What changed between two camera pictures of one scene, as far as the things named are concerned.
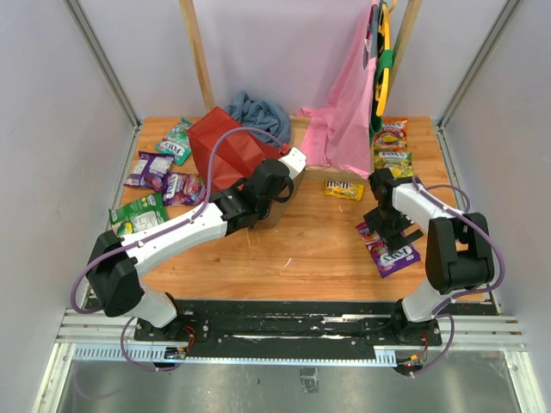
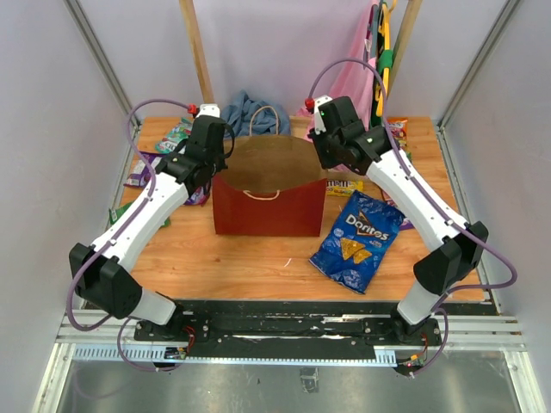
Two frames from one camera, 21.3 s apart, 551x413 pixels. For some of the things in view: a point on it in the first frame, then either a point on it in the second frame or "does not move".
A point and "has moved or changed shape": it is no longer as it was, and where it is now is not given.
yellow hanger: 386,24 does not move
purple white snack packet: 385,260 has moved or changed shape
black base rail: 304,329 does not move
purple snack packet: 150,169 does not move
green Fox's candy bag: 177,142 does not move
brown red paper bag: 222,162 has moved or changed shape
